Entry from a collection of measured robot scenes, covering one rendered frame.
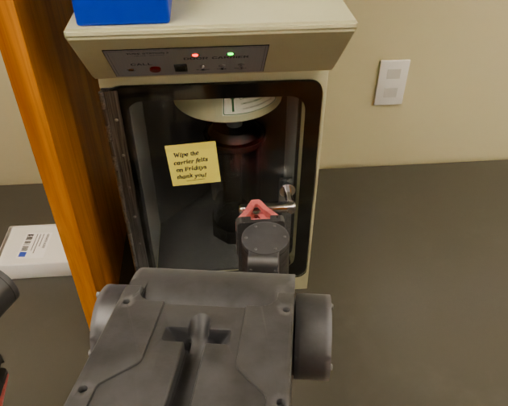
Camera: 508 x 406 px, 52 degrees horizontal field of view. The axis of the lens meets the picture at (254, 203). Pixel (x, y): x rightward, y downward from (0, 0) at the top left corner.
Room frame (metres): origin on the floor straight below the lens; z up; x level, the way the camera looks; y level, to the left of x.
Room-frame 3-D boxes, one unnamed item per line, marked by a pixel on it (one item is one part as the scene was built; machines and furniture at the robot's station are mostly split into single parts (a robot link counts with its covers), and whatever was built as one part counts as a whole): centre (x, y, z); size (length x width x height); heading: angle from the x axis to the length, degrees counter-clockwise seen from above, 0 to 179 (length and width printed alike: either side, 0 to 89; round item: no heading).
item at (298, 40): (0.61, 0.05, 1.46); 0.32 x 0.11 x 0.10; 95
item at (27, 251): (0.77, 0.44, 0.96); 0.16 x 0.12 x 0.04; 95
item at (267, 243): (0.42, -0.01, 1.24); 0.12 x 0.09 x 0.11; 175
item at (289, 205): (0.64, -0.02, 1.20); 0.10 x 0.05 x 0.03; 95
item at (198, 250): (0.66, 0.05, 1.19); 0.30 x 0.01 x 0.40; 95
